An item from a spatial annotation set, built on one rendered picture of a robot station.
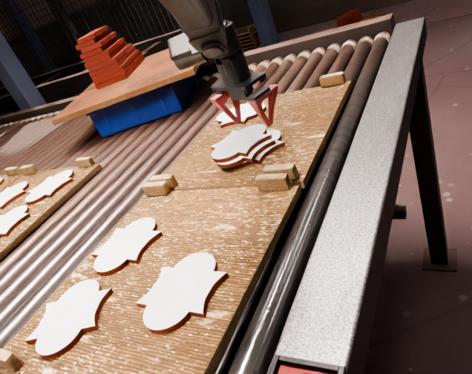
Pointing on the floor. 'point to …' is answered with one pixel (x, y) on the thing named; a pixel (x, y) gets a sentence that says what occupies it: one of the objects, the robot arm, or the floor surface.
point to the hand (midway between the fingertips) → (252, 120)
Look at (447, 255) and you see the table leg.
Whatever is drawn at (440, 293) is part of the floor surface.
